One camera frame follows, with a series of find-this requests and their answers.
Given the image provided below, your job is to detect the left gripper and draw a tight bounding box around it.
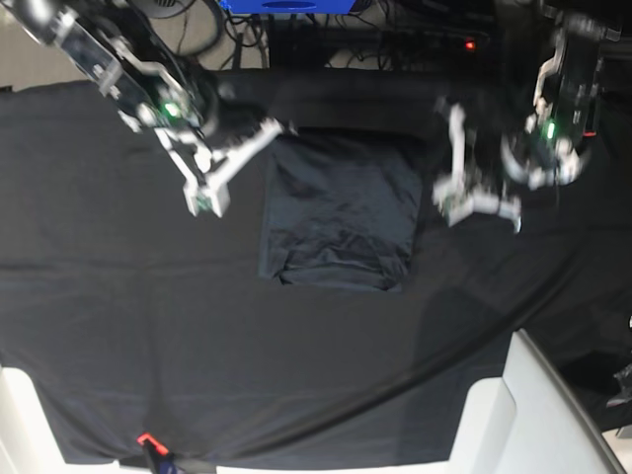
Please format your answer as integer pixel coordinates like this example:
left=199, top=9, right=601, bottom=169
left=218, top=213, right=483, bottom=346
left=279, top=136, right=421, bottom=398
left=433, top=96, right=543, bottom=233

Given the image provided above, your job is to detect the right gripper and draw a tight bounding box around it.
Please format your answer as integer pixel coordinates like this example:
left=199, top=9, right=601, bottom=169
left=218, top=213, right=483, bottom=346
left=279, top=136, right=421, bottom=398
left=147, top=83, right=291, bottom=217

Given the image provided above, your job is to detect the dark grey T-shirt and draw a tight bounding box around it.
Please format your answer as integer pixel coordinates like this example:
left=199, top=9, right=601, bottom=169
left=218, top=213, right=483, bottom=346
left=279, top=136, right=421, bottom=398
left=258, top=128, right=424, bottom=292

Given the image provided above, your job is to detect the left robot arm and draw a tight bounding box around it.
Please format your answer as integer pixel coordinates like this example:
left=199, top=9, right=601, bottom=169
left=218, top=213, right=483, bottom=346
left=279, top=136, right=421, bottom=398
left=432, top=1, right=621, bottom=232

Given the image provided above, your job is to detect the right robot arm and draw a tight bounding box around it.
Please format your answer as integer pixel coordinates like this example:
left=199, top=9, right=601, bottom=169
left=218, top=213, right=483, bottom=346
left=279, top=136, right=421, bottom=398
left=1, top=1, right=291, bottom=216

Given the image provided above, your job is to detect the red black clamp right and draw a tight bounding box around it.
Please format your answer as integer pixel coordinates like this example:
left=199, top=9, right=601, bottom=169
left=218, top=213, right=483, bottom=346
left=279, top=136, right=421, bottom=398
left=583, top=96, right=599, bottom=138

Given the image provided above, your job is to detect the black round chair base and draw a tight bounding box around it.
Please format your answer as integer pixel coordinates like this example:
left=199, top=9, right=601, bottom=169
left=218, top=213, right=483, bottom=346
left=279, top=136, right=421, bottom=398
left=136, top=0, right=195, bottom=20

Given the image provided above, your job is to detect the blue box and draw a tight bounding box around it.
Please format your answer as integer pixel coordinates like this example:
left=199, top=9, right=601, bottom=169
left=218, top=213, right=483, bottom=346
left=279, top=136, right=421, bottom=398
left=219, top=0, right=356, bottom=15

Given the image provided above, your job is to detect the white chair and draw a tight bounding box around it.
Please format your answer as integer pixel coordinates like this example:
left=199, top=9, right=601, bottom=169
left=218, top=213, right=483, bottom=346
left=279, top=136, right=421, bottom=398
left=403, top=330, right=625, bottom=473

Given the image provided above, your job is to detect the red blue clamp bottom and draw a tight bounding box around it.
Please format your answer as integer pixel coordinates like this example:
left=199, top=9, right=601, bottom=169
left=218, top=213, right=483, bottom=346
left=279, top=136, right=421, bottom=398
left=136, top=433, right=180, bottom=474

